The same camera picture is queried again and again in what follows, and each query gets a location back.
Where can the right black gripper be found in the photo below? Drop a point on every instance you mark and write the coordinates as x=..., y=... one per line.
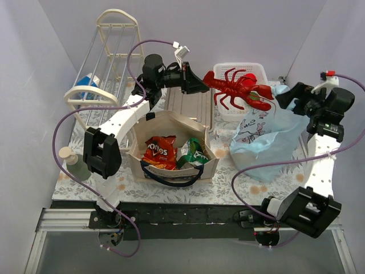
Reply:
x=300, y=99

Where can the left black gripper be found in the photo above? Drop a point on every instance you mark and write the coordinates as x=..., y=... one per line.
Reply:
x=185, y=77

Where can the light blue plastic grocery bag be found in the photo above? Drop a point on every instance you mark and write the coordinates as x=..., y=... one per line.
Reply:
x=267, y=136

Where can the beige canvas tote bag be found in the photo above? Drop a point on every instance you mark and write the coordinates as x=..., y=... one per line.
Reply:
x=166, y=123

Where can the green snack bag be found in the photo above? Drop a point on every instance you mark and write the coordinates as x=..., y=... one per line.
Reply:
x=191, y=154

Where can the red tomato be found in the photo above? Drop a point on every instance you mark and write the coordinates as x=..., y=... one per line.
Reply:
x=250, y=80

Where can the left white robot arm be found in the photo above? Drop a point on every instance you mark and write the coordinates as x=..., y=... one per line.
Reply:
x=101, y=145

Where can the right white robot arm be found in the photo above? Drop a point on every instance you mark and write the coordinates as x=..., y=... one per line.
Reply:
x=310, y=209

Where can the metal baking tray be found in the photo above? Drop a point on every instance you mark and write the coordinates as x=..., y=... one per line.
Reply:
x=198, y=107

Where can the white plastic basket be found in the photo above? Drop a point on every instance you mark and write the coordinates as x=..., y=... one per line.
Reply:
x=233, y=114

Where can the orange Doritos chip bag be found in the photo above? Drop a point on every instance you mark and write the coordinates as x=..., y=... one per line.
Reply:
x=161, y=153

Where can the cream shoe rack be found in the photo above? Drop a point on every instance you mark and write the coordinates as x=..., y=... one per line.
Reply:
x=112, y=58

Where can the floral table mat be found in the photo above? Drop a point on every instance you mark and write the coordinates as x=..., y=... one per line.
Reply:
x=217, y=192

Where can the blue white carton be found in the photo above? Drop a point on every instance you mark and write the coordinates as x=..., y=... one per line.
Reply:
x=88, y=80

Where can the green soap dispenser bottle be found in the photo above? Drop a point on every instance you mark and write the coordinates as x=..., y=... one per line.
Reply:
x=75, y=164

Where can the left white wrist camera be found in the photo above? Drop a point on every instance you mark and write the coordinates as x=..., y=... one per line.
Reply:
x=180, y=52

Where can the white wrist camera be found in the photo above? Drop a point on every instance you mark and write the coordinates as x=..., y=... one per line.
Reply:
x=329, y=80
x=180, y=52

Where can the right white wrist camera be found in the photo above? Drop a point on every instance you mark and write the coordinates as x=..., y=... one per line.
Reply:
x=329, y=80

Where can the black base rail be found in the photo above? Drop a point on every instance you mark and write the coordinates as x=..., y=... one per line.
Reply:
x=185, y=221

